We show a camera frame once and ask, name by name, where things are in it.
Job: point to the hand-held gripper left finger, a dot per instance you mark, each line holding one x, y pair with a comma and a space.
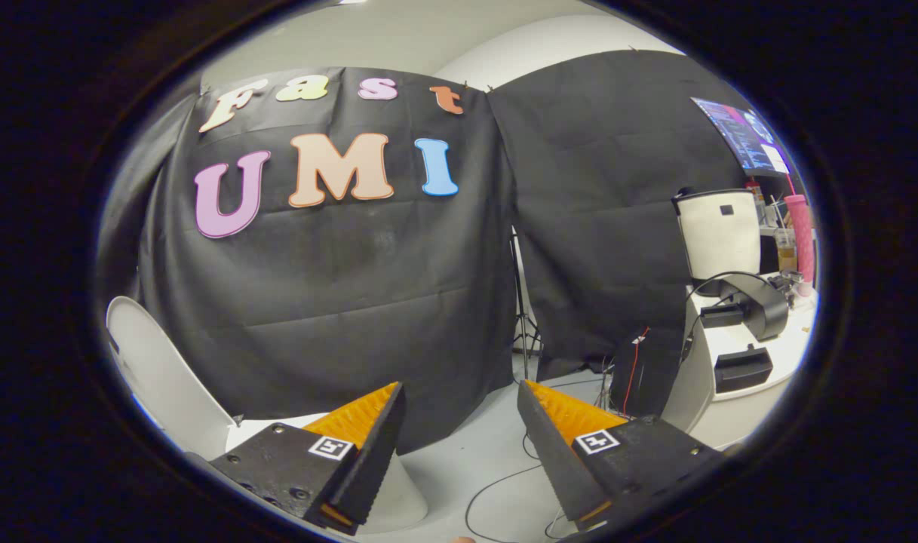
364, 460

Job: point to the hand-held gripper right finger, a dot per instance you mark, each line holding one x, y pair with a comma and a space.
553, 452

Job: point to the white toilet lid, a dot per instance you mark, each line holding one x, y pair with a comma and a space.
164, 369

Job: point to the white toilet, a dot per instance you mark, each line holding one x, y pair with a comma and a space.
398, 498

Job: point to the black tripod stand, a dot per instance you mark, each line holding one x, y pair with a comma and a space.
520, 302

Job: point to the black backdrop cloth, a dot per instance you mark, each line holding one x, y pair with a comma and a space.
338, 302

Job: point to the black box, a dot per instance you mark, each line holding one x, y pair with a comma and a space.
741, 369

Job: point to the white round table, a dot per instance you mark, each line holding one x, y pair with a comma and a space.
760, 407

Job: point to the curved black device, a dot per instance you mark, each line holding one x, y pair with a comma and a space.
764, 302

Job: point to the white bag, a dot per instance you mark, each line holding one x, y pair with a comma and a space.
719, 237

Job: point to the clear plastic drink cup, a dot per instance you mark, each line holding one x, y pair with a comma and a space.
785, 253

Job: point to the pink bottle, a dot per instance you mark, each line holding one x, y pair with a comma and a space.
802, 234

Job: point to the computer monitor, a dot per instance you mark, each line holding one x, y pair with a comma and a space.
745, 136

